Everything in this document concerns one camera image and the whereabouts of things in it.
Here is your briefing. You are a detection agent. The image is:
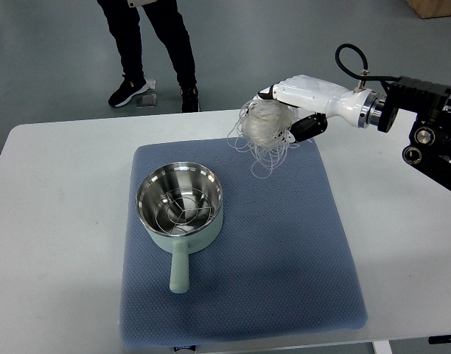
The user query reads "mint green steel pot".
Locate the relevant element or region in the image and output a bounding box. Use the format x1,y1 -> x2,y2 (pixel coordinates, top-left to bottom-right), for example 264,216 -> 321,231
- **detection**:
136,162 -> 223,294

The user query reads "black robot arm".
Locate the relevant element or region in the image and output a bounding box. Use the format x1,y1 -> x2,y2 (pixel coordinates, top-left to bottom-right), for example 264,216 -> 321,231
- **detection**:
368,77 -> 451,192

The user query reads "standing person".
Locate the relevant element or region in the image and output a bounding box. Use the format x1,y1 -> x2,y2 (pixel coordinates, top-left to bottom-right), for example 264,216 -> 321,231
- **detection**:
96,0 -> 201,114

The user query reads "clear packet on floor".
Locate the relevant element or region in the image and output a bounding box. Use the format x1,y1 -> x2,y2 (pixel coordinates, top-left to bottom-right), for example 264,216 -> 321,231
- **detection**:
136,93 -> 157,108
146,78 -> 156,91

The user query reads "wire steaming rack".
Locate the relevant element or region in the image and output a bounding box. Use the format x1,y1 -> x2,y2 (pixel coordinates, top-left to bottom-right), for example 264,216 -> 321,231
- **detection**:
155,192 -> 215,236

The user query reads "white vermicelli bundle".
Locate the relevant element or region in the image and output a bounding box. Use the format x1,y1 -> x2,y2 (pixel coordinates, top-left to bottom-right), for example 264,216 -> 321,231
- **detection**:
227,98 -> 299,179

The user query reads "black cable loop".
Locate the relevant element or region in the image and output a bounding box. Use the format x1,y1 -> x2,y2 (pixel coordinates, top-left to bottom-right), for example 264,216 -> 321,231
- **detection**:
335,43 -> 399,91

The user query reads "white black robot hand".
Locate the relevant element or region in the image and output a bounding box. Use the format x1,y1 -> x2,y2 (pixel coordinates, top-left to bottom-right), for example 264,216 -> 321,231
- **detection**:
257,75 -> 385,142

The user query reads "blue quilted mat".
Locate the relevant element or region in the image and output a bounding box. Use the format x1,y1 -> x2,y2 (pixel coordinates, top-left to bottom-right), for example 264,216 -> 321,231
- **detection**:
120,139 -> 367,349

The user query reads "wooden box corner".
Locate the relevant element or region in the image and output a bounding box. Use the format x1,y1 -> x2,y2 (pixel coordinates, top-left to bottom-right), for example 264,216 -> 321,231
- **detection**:
406,0 -> 451,19

